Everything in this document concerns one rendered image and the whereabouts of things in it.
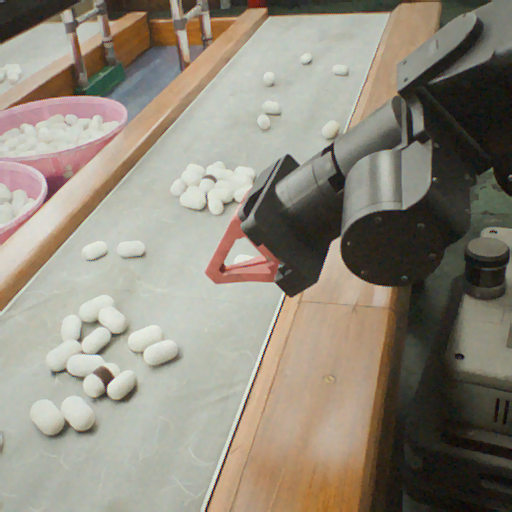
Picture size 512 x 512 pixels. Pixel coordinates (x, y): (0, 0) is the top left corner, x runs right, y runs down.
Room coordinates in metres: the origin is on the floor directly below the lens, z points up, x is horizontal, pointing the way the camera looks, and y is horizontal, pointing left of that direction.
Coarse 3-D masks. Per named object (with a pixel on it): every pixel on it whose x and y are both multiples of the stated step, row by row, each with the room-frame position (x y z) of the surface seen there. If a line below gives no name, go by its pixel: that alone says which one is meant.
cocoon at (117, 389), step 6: (126, 372) 0.49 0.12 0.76; (132, 372) 0.49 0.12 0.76; (120, 378) 0.48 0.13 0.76; (126, 378) 0.48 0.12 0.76; (132, 378) 0.49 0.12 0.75; (114, 384) 0.48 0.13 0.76; (120, 384) 0.48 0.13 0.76; (126, 384) 0.48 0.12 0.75; (132, 384) 0.48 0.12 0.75; (108, 390) 0.47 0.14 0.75; (114, 390) 0.47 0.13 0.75; (120, 390) 0.47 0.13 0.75; (126, 390) 0.48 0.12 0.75; (114, 396) 0.47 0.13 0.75; (120, 396) 0.47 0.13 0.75
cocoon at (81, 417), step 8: (64, 400) 0.46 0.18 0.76; (72, 400) 0.46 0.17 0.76; (80, 400) 0.46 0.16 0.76; (64, 408) 0.45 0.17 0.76; (72, 408) 0.45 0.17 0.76; (80, 408) 0.45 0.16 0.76; (88, 408) 0.45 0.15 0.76; (64, 416) 0.45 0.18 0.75; (72, 416) 0.44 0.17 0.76; (80, 416) 0.44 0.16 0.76; (88, 416) 0.44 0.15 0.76; (72, 424) 0.44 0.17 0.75; (80, 424) 0.44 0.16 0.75; (88, 424) 0.44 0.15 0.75
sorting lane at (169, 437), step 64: (256, 64) 1.44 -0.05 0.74; (320, 64) 1.39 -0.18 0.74; (192, 128) 1.12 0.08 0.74; (256, 128) 1.09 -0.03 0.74; (320, 128) 1.06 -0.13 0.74; (128, 192) 0.90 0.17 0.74; (64, 256) 0.74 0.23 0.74; (192, 256) 0.71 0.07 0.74; (256, 256) 0.69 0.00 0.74; (0, 320) 0.62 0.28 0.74; (128, 320) 0.59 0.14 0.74; (192, 320) 0.58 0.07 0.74; (256, 320) 0.57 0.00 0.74; (0, 384) 0.51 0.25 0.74; (64, 384) 0.50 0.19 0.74; (192, 384) 0.48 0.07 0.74; (0, 448) 0.43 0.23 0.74; (64, 448) 0.42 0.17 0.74; (128, 448) 0.42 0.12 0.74; (192, 448) 0.41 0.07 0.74
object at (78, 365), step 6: (78, 354) 0.52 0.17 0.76; (72, 360) 0.51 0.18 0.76; (78, 360) 0.51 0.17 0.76; (84, 360) 0.51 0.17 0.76; (90, 360) 0.51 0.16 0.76; (96, 360) 0.51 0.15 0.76; (102, 360) 0.51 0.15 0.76; (72, 366) 0.51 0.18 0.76; (78, 366) 0.51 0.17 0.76; (84, 366) 0.51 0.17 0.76; (90, 366) 0.50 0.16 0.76; (96, 366) 0.50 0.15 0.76; (72, 372) 0.51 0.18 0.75; (78, 372) 0.51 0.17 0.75; (84, 372) 0.50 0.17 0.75; (90, 372) 0.50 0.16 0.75
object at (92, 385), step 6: (108, 366) 0.50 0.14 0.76; (114, 366) 0.50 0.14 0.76; (114, 372) 0.49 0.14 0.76; (120, 372) 0.50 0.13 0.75; (90, 378) 0.48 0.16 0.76; (96, 378) 0.48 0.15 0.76; (114, 378) 0.49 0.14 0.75; (84, 384) 0.48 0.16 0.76; (90, 384) 0.48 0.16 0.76; (96, 384) 0.48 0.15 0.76; (102, 384) 0.48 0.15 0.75; (84, 390) 0.48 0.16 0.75; (90, 390) 0.48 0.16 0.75; (96, 390) 0.48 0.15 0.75; (102, 390) 0.48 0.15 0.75; (96, 396) 0.48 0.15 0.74
